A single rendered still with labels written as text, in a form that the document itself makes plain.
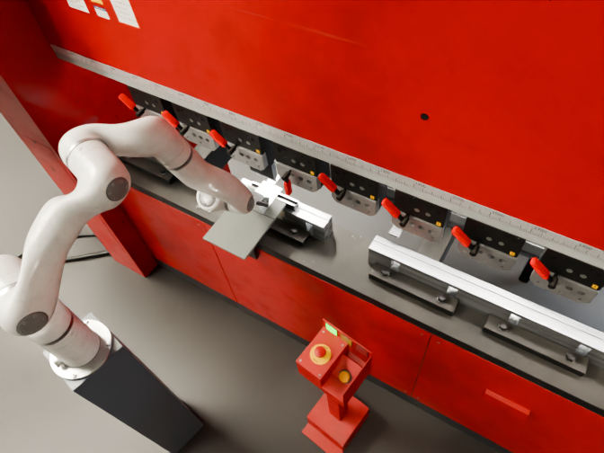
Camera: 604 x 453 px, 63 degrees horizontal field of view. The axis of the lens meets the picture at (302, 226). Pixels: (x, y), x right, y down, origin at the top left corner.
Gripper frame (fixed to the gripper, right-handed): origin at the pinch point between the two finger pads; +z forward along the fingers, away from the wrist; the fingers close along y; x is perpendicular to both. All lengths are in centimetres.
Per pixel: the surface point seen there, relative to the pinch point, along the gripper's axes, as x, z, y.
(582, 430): 30, 21, -125
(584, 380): 12, 9, -117
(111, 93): -14, 5, 85
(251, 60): -40, -44, -8
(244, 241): 14.0, -8.8, -5.1
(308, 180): -14.2, -13.2, -21.5
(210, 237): 17.3, -11.7, 6.3
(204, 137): -14.5, -15.1, 18.8
